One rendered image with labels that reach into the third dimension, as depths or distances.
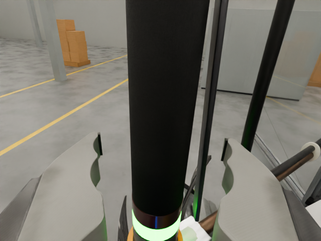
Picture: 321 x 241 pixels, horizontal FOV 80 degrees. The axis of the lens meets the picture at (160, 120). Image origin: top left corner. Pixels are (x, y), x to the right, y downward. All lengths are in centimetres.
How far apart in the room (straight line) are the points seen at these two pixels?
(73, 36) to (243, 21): 571
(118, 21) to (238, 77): 968
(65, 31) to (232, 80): 608
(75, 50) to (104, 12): 626
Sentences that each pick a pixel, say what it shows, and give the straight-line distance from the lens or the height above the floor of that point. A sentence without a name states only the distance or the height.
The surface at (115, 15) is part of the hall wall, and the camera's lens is 1382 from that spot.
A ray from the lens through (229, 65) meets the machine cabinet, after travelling 562.
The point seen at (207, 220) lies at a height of 155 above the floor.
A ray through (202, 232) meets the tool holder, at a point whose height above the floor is 155.
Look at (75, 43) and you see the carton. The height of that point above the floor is 83.
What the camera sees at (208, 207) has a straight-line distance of 77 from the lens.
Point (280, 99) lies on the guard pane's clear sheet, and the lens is 138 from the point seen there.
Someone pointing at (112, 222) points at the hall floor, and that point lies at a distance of 213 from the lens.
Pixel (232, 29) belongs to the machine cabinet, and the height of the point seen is 160.
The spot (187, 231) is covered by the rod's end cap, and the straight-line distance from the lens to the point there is 21.
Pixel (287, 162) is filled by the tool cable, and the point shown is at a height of 156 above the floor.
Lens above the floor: 173
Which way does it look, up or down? 27 degrees down
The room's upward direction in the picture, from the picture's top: 3 degrees clockwise
